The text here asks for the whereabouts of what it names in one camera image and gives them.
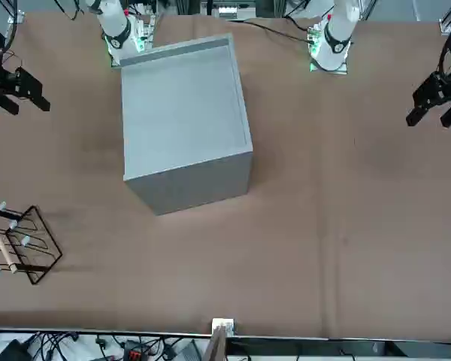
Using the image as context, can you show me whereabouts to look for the gray drawer cabinet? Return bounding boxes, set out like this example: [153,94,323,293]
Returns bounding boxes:
[119,32,254,217]

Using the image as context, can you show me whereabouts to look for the large black box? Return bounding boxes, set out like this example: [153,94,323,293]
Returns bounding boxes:
[0,338,32,361]

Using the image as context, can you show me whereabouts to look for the red black power strip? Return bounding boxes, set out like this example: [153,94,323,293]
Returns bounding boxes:
[122,340,152,361]

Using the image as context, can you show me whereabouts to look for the black ribbed power adapter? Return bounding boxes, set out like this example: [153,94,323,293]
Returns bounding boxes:
[175,339,204,361]

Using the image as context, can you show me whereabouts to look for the black wire cup holder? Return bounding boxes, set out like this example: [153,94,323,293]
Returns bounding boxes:
[0,202,64,286]

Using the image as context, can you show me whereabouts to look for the black cable on table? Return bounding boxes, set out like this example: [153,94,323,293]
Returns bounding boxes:
[225,18,313,43]

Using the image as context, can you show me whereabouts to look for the table edge rail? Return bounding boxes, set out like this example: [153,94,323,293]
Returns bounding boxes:
[0,327,451,346]

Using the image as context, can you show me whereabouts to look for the aluminium camera post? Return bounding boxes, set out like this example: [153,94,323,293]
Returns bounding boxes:
[201,317,236,361]

